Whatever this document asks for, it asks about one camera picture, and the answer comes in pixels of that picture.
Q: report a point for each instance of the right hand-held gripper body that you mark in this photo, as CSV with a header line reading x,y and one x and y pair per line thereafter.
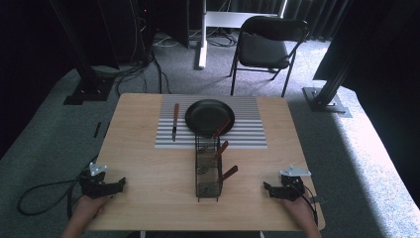
x,y
291,186

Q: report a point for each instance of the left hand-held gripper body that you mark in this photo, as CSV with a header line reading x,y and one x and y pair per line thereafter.
x,y
95,186

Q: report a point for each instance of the person's left hand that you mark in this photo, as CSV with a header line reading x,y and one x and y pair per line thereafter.
x,y
89,205

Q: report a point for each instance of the person's right hand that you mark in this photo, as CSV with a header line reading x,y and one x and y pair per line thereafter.
x,y
299,211

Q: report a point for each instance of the black floor strip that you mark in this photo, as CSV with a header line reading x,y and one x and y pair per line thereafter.
x,y
107,129

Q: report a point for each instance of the grey striped placemat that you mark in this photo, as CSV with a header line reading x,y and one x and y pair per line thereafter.
x,y
251,129

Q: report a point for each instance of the black round plate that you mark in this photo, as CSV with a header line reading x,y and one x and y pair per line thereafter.
x,y
206,115

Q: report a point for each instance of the black metal stand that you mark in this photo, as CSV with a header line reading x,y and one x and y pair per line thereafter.
x,y
325,95
87,79

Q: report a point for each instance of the black folding chair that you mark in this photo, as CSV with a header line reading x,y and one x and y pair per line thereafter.
x,y
264,49

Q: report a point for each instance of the dark curtain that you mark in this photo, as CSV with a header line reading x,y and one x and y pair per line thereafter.
x,y
389,66

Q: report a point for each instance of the white desk frame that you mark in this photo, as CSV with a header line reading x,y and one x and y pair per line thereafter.
x,y
202,46

